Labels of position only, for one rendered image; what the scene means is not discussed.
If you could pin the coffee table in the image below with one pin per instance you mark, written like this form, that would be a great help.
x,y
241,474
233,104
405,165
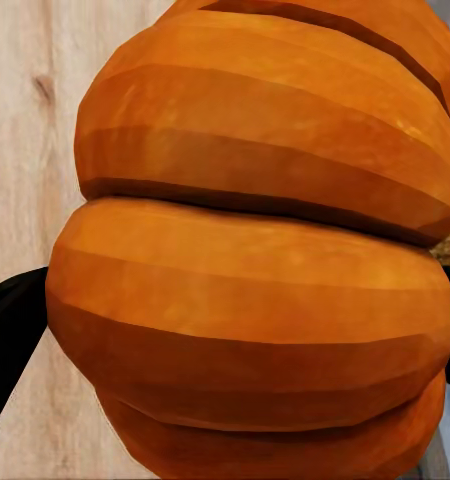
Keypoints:
x,y
433,464

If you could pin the pumpkin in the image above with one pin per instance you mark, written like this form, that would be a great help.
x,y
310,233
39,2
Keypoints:
x,y
255,285

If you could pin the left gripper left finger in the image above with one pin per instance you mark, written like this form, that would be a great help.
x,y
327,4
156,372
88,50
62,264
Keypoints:
x,y
23,320

